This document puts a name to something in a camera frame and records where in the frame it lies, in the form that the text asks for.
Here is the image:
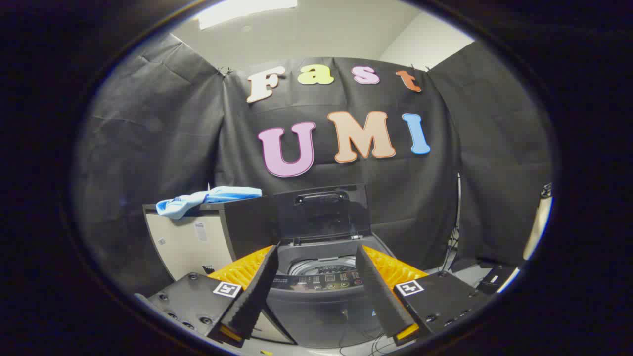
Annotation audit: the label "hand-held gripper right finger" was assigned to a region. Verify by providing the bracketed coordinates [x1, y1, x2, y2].
[355, 245, 495, 347]

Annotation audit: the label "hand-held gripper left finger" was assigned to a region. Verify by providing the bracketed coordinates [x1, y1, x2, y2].
[135, 245, 296, 347]

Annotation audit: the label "grey top-load washing machine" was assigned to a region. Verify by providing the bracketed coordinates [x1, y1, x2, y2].
[265, 235, 396, 349]

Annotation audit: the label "light blue shirt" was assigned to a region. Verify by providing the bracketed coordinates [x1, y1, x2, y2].
[156, 186, 263, 220]

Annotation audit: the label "grey and beige cabinet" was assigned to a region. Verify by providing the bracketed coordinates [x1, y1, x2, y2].
[142, 195, 277, 282]

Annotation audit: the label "thin black stand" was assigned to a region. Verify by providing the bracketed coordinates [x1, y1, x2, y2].
[439, 173, 463, 275]

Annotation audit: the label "black box on floor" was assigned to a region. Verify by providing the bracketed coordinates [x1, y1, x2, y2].
[477, 265, 517, 295]

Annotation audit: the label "cream pole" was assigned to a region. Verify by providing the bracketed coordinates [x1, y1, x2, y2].
[523, 183, 553, 261]

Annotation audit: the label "black backdrop cloth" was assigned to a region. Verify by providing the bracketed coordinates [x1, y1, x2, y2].
[74, 32, 553, 297]

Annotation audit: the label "black floor cables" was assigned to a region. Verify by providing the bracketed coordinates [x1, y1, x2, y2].
[336, 332, 399, 356]

